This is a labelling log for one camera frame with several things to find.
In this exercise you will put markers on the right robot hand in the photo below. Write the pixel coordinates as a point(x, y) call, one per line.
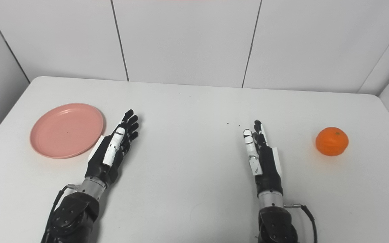
point(265, 158)

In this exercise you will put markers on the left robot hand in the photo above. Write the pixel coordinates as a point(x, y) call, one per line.
point(111, 148)

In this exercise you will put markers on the pink round plate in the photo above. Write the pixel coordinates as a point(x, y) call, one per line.
point(67, 130)

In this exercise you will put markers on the orange fruit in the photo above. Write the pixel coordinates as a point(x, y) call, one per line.
point(332, 141)

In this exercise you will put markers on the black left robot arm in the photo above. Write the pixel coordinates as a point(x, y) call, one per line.
point(76, 212)

